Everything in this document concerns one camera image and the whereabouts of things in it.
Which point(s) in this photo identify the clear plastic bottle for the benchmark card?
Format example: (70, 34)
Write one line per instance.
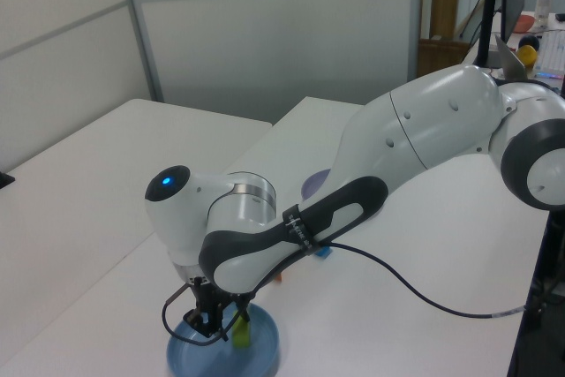
(543, 6)

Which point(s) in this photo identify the black clamp base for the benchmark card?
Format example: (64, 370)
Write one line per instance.
(6, 179)

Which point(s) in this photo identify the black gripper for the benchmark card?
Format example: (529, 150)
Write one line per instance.
(207, 295)

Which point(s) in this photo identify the wooden cabinet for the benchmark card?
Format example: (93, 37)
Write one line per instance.
(443, 19)

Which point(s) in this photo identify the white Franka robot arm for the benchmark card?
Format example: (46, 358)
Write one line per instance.
(419, 130)

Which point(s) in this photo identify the blue small block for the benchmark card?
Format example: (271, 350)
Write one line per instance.
(324, 253)

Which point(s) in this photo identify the green rectangular block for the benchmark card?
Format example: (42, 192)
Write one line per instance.
(241, 336)

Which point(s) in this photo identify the black monitor stand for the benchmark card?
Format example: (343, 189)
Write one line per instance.
(487, 19)

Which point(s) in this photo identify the black frame stand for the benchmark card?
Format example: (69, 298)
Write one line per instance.
(547, 306)

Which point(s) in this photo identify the purple plate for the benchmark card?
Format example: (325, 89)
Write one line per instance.
(315, 183)

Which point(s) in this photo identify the blue plate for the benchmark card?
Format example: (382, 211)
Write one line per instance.
(260, 350)

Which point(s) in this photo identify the orange bowl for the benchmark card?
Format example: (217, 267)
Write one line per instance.
(525, 24)

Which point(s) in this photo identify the white keyboard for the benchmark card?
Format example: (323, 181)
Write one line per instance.
(552, 55)

